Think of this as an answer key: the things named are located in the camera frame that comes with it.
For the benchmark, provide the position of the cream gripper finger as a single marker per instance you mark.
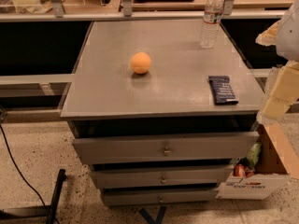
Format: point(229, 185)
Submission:
point(269, 36)
point(281, 92)

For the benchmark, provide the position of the clear plastic water bottle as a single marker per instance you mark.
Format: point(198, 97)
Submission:
point(211, 20)

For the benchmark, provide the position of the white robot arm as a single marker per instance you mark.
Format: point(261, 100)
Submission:
point(287, 44)

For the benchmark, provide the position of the dark blue snack packet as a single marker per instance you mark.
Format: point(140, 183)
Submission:
point(222, 91)

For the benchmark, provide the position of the green snack bag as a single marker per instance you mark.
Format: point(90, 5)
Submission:
point(253, 154)

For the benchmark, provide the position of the cardboard box of snacks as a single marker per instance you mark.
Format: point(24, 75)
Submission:
point(277, 164)

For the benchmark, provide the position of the grey drawer cabinet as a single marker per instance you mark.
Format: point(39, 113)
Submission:
point(108, 99)

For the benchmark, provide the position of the orange ball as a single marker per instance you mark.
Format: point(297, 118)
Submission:
point(140, 63)

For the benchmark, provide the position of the middle grey drawer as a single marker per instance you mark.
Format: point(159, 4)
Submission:
point(158, 177)

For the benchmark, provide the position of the grey drawer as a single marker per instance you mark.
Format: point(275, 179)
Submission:
point(158, 196)
point(173, 147)
point(158, 177)

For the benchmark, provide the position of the bottom grey drawer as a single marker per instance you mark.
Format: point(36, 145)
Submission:
point(158, 196)

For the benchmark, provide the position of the top grey drawer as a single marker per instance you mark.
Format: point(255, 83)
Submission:
point(173, 147)

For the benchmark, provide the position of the wooden shelf rack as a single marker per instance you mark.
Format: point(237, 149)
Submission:
point(104, 10)

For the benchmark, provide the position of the black metal stand leg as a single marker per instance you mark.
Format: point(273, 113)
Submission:
point(48, 211)

